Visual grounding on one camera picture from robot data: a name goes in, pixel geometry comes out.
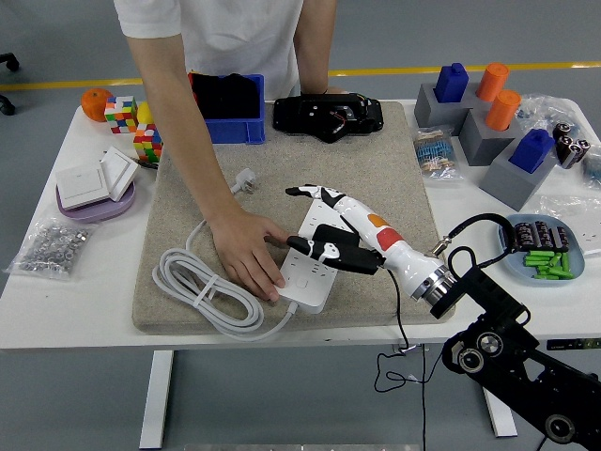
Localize white wall switch panel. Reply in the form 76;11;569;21
54;163;110;211
98;146;141;203

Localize grey-brown felt mat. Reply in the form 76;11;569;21
130;99;456;337

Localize person's right hand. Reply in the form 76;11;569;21
210;210;292;303

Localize purple oval tray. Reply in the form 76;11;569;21
54;180;137;225

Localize clear empty-looking plastic bag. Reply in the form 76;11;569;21
537;193;601;257

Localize blue square peg block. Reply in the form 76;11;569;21
508;129;556;175
432;62;470;104

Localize blue plastic bin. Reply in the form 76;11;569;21
202;73;267;146

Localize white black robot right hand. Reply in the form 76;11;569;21
285;183;445;298

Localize orange fruit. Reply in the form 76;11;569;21
79;87;114;123

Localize white table leg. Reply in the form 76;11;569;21
482;383;518;438
139;350;175;450

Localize orange cylinder peg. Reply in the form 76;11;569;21
475;62;511;103
484;89;523;132

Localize white power strip with cable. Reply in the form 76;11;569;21
150;167;361;343

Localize black and red cloth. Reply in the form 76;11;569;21
187;70;262;121

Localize clear bag of metal nuts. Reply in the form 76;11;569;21
3;213;100;283

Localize multicolour puzzle cube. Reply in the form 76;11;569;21
131;122;164;164
102;96;138;136

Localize clear bag of blue parts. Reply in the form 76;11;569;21
516;92;581;142

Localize light blue oval plate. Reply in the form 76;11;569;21
496;213;587;288

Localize black plug adapter with cord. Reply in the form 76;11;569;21
312;224;445;394

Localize clear bag of resistors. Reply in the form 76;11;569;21
410;125;464;182

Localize person torso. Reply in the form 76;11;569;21
114;0;305;100

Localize black hanging cable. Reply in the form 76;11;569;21
419;347;429;451

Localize black electronic device housing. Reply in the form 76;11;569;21
271;92;385;145

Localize black chair base with castors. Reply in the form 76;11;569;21
0;53;21;117

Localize black table control panel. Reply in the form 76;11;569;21
547;337;601;351

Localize grey socket block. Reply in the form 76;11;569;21
477;140;559;212
413;83;473;138
458;108;523;168

